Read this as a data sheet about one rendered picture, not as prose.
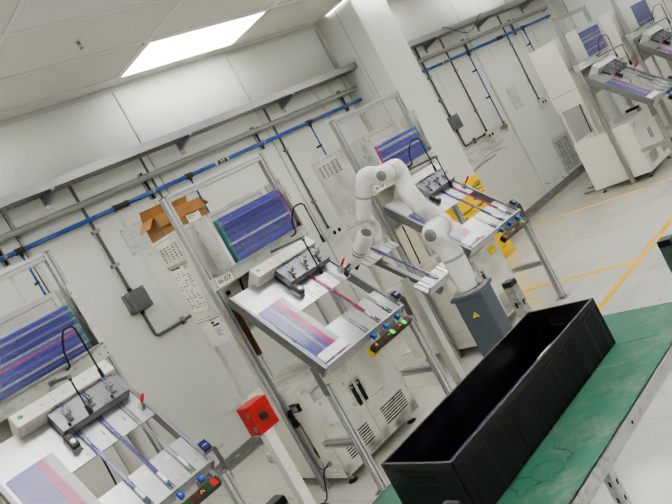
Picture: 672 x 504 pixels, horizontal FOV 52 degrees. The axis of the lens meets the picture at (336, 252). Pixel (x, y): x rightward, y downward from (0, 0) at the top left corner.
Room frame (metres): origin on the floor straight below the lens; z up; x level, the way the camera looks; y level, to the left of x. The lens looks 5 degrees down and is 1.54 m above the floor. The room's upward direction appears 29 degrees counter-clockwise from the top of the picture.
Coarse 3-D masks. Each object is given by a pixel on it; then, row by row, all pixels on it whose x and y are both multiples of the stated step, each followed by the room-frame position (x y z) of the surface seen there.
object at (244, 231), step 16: (272, 192) 4.20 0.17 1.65; (240, 208) 4.03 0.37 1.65; (256, 208) 4.06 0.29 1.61; (272, 208) 4.13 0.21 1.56; (288, 208) 4.20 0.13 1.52; (224, 224) 3.90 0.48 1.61; (240, 224) 3.96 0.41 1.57; (256, 224) 4.03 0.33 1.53; (272, 224) 4.09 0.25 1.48; (288, 224) 4.16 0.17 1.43; (224, 240) 3.90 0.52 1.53; (240, 240) 3.93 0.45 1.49; (256, 240) 3.99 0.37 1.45; (272, 240) 4.06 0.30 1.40; (240, 256) 3.90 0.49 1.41
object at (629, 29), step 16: (640, 0) 8.47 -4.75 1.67; (608, 16) 8.12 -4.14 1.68; (624, 16) 8.10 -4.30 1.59; (640, 16) 8.16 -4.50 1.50; (608, 32) 8.18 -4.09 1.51; (624, 32) 8.22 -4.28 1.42; (640, 32) 8.11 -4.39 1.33; (656, 32) 8.25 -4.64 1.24; (624, 48) 8.12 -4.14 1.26; (640, 48) 8.00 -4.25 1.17; (656, 48) 7.93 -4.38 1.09; (640, 64) 8.02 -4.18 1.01; (656, 64) 8.55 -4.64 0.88; (640, 80) 8.13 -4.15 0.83
